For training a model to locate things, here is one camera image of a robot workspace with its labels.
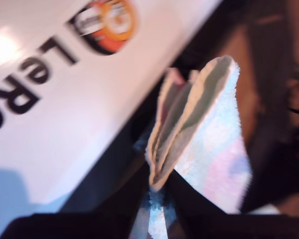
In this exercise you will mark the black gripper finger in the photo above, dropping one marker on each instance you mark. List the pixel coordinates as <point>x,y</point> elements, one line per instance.
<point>129,204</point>
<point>187,201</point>

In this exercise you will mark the white LeRobot printed board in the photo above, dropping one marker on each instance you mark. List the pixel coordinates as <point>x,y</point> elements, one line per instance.
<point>89,99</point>

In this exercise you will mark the pastel checked fluffy tea towel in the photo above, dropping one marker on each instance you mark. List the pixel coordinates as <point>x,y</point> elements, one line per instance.
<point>214,149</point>

